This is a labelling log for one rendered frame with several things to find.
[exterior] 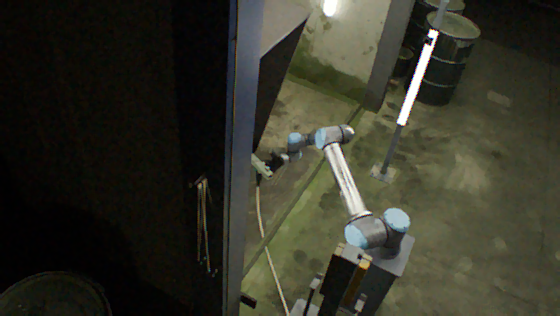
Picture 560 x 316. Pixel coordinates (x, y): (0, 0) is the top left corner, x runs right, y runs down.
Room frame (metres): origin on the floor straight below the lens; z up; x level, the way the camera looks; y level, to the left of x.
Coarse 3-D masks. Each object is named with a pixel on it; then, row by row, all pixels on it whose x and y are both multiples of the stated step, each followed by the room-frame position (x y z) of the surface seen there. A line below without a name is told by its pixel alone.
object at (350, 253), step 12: (348, 252) 0.73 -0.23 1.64; (360, 252) 0.73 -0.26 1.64; (348, 264) 0.70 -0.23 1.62; (336, 276) 0.70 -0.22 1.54; (348, 276) 0.69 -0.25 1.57; (336, 288) 0.70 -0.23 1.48; (324, 300) 0.71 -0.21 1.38; (336, 300) 0.69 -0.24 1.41; (324, 312) 0.70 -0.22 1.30; (336, 312) 0.69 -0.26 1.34
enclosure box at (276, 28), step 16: (272, 0) 2.24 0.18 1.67; (288, 0) 2.30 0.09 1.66; (272, 16) 2.08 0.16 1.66; (288, 16) 2.13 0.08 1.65; (304, 16) 2.19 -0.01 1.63; (272, 32) 1.93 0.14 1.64; (288, 32) 2.00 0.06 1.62; (272, 48) 2.33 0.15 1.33; (288, 48) 2.29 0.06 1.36; (272, 64) 2.32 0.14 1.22; (288, 64) 2.28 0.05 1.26; (272, 80) 2.32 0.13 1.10; (256, 96) 2.35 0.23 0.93; (272, 96) 2.31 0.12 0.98; (256, 112) 2.35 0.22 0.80; (256, 128) 2.34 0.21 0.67; (256, 144) 2.34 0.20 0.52
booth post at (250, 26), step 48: (192, 0) 0.99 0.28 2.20; (240, 0) 1.00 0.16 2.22; (192, 48) 1.00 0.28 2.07; (240, 48) 1.01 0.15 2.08; (192, 96) 1.00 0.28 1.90; (240, 96) 1.02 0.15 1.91; (192, 144) 1.00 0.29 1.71; (240, 144) 1.04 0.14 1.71; (192, 192) 1.00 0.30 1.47; (240, 192) 1.06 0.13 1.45; (192, 240) 1.01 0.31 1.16; (240, 240) 1.08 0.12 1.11; (192, 288) 1.02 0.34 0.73; (240, 288) 1.11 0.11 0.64
